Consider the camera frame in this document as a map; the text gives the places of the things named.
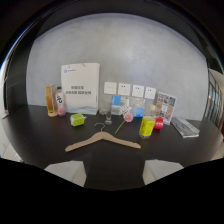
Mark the small stemmed glass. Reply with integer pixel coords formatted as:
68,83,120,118
104,98,114,126

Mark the wooden clothes hanger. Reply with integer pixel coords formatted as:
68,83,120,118
64,122,142,153

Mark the green white small box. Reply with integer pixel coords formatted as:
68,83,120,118
69,113,87,127

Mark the small white lidded jar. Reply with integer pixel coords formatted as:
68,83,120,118
147,104,157,118

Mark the pink artificial flower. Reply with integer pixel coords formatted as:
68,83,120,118
114,112,135,135

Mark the printed photo card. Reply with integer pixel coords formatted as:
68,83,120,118
154,91,178,126

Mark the clear plastic packet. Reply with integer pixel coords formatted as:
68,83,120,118
129,97,146,118

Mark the clear pink drink bottle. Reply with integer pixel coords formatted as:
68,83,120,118
55,86,67,117

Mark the tall yellow amber bottle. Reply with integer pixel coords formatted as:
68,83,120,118
45,84,59,118

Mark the blue white packet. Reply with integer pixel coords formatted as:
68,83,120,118
111,95,130,116

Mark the white paper shopping bag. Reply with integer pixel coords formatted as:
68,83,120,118
60,62,101,116

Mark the white wall socket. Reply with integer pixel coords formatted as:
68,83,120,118
131,84,146,99
117,82,132,97

